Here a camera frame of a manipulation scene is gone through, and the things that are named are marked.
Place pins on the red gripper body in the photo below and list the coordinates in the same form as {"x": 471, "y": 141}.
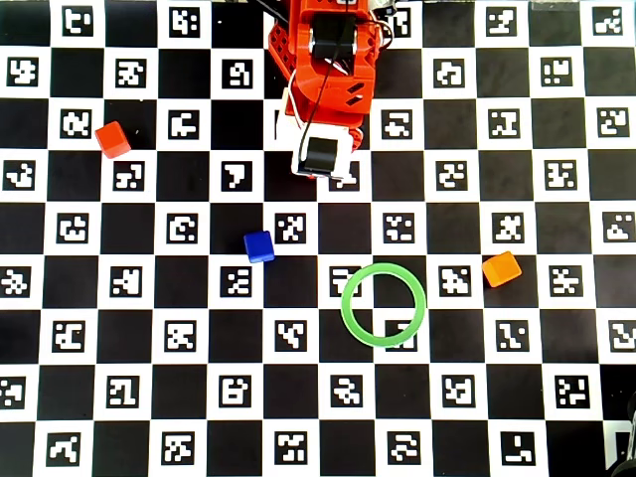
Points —
{"x": 322, "y": 155}

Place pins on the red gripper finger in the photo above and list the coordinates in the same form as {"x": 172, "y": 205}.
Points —
{"x": 356, "y": 138}

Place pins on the red cube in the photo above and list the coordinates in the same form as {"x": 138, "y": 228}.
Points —
{"x": 111, "y": 139}

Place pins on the blue cube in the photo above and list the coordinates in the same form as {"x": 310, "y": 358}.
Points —
{"x": 258, "y": 246}

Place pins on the orange cube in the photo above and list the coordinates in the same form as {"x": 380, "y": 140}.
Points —
{"x": 501, "y": 269}

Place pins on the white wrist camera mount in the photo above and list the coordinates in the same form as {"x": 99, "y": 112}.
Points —
{"x": 343, "y": 149}

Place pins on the black white marker checkerboard mat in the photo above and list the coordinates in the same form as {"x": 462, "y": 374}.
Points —
{"x": 199, "y": 298}

